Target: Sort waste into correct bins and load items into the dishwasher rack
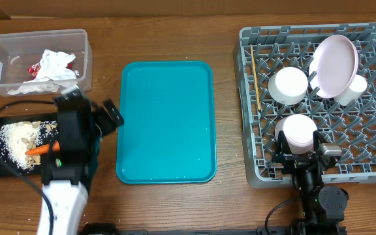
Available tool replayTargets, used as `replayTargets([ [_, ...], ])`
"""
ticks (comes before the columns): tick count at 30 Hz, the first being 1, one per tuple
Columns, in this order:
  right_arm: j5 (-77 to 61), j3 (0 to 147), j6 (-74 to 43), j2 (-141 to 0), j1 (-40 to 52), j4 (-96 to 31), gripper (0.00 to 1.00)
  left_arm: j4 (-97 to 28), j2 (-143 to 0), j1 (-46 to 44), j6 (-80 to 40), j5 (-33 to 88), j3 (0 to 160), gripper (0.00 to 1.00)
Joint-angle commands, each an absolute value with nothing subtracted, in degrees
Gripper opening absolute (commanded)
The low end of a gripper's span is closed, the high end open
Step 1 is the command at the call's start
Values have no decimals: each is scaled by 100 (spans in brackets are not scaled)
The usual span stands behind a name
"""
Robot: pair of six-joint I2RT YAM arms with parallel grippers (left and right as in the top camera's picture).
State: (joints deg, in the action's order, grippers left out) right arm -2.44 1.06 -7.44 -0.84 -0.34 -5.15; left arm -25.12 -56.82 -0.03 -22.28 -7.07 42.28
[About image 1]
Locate grey dishwasher rack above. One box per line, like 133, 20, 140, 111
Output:
233, 23, 376, 188

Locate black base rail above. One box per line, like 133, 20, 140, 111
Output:
80, 222, 348, 235

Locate orange carrot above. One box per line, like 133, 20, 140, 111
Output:
25, 141, 60, 155

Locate pale green bowl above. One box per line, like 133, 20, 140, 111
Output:
268, 67, 308, 105

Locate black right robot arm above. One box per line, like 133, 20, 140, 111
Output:
264, 131, 349, 235

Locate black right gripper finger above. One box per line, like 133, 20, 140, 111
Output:
313, 131, 327, 153
275, 131, 289, 157

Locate pink bowl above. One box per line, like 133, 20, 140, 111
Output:
275, 114, 317, 154

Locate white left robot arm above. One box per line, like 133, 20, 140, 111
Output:
37, 85, 124, 234

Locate black waste tray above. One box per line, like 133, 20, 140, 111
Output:
0, 113, 57, 178

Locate teal serving tray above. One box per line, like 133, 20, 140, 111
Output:
116, 61, 217, 185

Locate red snack wrapper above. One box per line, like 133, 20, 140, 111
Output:
28, 63, 41, 78

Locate white cup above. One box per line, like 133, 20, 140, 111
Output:
334, 74, 368, 106

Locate rice and peanut scraps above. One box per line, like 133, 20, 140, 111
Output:
0, 121, 59, 172

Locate large pink plate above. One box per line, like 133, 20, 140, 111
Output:
309, 35, 358, 99

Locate wooden chopstick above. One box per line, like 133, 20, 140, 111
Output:
249, 44, 261, 111

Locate white napkin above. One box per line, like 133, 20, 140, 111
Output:
7, 50, 76, 95

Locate clear plastic bin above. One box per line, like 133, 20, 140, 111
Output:
0, 29, 93, 97

